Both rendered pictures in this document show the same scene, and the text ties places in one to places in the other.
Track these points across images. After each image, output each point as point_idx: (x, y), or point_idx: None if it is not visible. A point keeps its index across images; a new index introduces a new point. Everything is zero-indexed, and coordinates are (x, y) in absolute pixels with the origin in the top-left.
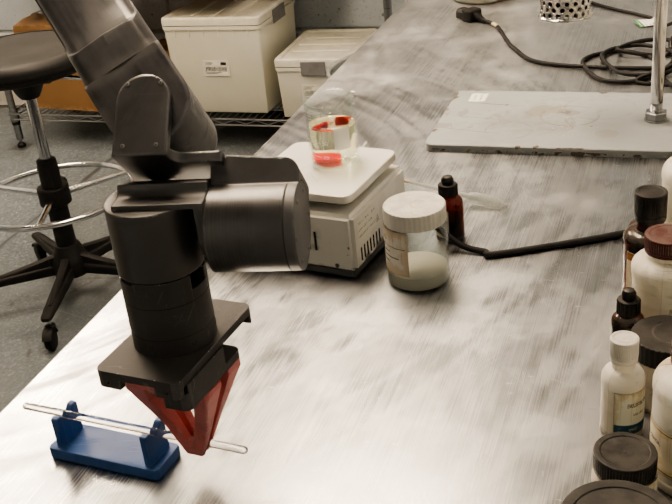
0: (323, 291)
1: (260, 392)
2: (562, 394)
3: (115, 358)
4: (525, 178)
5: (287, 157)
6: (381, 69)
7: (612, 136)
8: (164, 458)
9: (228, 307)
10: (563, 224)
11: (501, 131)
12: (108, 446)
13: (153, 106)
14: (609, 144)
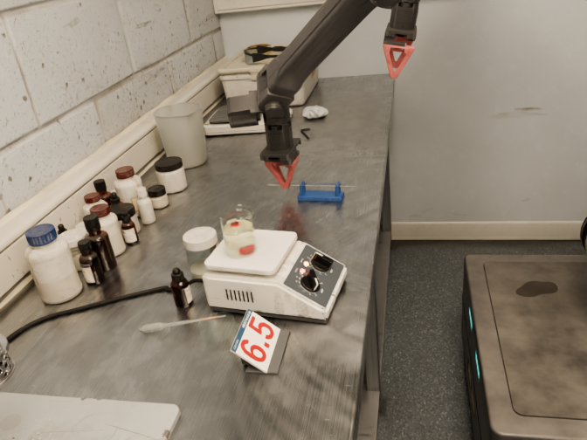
0: None
1: (276, 219)
2: (162, 229)
3: (296, 140)
4: (112, 366)
5: (229, 97)
6: None
7: (10, 416)
8: (300, 193)
9: (266, 153)
10: (113, 317)
11: (100, 429)
12: (321, 193)
13: None
14: (23, 402)
